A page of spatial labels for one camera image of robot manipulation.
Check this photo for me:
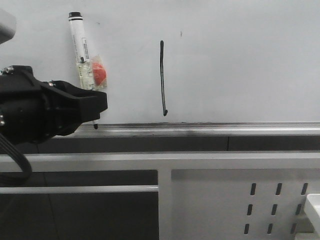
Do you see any aluminium whiteboard tray rail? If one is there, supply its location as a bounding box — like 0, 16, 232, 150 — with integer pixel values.
74, 121, 320, 139

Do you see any white whiteboard marker pen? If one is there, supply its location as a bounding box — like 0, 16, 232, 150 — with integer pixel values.
68, 11, 99, 130

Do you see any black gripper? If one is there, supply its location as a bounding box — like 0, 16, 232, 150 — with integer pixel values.
0, 65, 108, 144

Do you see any red magnet taped to marker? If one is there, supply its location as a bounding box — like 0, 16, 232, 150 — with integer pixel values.
90, 55, 108, 91

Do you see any black ribbon cable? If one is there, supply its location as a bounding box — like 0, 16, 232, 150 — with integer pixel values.
0, 133, 33, 185

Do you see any white plastic bin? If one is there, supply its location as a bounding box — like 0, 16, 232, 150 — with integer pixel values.
294, 193, 320, 240

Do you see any white whiteboard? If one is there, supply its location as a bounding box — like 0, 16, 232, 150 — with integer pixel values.
0, 0, 320, 124

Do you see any white metal pegboard frame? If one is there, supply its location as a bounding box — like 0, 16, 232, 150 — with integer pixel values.
0, 151, 320, 240

